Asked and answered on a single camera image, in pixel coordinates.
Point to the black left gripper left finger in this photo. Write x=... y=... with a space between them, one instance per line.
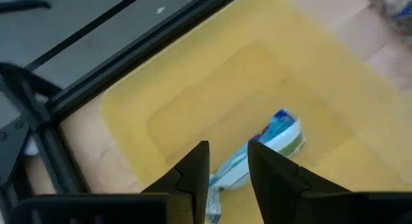
x=193 y=185

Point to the black aluminium table frame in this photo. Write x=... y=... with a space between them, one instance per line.
x=128 y=58

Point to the blue white green granola bar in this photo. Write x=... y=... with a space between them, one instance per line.
x=280 y=134

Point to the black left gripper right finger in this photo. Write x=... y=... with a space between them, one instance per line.
x=280 y=192

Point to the round woven wicker mat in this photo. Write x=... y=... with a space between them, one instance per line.
x=383 y=2

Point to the yellow plastic bin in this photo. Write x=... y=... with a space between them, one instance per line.
x=209 y=89

